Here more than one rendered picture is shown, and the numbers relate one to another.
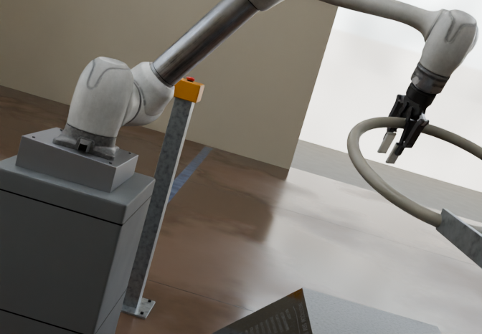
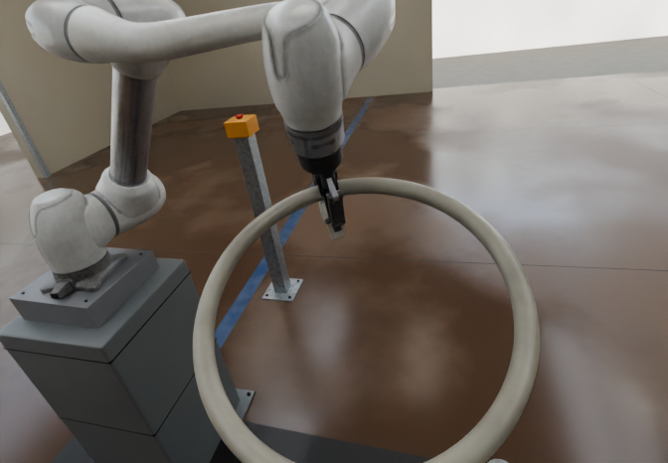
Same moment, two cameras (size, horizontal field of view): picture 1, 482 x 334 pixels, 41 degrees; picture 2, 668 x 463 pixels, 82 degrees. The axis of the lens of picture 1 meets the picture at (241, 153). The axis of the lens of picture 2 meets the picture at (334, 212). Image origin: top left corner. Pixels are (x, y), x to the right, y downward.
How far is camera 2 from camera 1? 1.33 m
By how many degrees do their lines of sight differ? 25
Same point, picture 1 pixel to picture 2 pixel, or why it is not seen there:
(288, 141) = (425, 71)
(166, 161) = (253, 190)
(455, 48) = (300, 84)
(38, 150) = (27, 306)
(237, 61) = not seen: hidden behind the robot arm
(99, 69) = (32, 216)
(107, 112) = (63, 251)
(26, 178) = (22, 339)
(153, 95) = (123, 202)
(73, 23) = (253, 48)
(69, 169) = (58, 316)
